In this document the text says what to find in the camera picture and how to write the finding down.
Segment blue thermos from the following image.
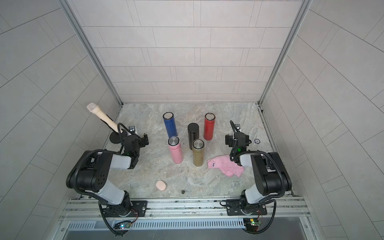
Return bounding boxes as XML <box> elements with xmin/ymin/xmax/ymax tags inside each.
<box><xmin>163</xmin><ymin>112</ymin><xmax>178</xmax><ymax>138</ymax></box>

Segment right circuit board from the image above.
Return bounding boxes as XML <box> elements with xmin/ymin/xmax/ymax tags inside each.
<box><xmin>243</xmin><ymin>219</ymin><xmax>262</xmax><ymax>232</ymax></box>

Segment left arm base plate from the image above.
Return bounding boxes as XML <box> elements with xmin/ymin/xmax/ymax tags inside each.
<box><xmin>103</xmin><ymin>201</ymin><xmax>148</xmax><ymax>218</ymax></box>

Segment pink cloth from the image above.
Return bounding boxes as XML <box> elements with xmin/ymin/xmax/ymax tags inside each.
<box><xmin>208</xmin><ymin>155</ymin><xmax>245</xmax><ymax>177</ymax></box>

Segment left circuit board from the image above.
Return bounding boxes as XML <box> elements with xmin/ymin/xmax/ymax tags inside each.
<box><xmin>114</xmin><ymin>221</ymin><xmax>132</xmax><ymax>230</ymax></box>

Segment pink thermos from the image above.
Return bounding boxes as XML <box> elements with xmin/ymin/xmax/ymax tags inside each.
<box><xmin>168</xmin><ymin>136</ymin><xmax>184</xmax><ymax>164</ymax></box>

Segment aluminium mounting rail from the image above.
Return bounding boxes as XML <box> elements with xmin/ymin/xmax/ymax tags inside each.
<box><xmin>59</xmin><ymin>195</ymin><xmax>310</xmax><ymax>221</ymax></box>

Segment gold thermos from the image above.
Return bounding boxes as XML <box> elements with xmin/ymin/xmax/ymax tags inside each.
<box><xmin>192</xmin><ymin>139</ymin><xmax>205</xmax><ymax>167</ymax></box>

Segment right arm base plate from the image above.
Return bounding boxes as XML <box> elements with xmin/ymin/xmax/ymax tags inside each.
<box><xmin>220</xmin><ymin>199</ymin><xmax>268</xmax><ymax>216</ymax></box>

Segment circuit board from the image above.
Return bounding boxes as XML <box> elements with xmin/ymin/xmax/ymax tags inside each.
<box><xmin>243</xmin><ymin>219</ymin><xmax>262</xmax><ymax>232</ymax></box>
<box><xmin>114</xmin><ymin>221</ymin><xmax>132</xmax><ymax>230</ymax></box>

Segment beige microphone on black stand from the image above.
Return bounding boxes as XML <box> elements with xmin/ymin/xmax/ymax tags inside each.
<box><xmin>87</xmin><ymin>103</ymin><xmax>128</xmax><ymax>144</ymax></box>

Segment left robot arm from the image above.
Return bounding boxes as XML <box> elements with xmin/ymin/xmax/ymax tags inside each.
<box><xmin>66</xmin><ymin>134</ymin><xmax>149</xmax><ymax>218</ymax></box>

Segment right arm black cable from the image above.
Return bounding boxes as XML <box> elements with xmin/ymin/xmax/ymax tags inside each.
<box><xmin>229</xmin><ymin>120</ymin><xmax>292</xmax><ymax>199</ymax></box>

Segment red thermos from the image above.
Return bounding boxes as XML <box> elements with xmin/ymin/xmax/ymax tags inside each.
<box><xmin>204</xmin><ymin>113</ymin><xmax>216</xmax><ymax>141</ymax></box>

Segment black thermos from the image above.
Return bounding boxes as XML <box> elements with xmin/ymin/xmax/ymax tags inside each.
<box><xmin>188</xmin><ymin>123</ymin><xmax>200</xmax><ymax>150</ymax></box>

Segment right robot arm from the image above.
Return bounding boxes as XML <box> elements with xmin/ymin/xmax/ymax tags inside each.
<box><xmin>225</xmin><ymin>131</ymin><xmax>292</xmax><ymax>216</ymax></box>

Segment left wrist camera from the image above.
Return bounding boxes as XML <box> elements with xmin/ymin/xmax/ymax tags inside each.
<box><xmin>128</xmin><ymin>126</ymin><xmax>137</xmax><ymax>135</ymax></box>

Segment pink oval soap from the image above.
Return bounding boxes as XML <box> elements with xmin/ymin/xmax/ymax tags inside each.
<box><xmin>156</xmin><ymin>180</ymin><xmax>167</xmax><ymax>191</ymax></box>

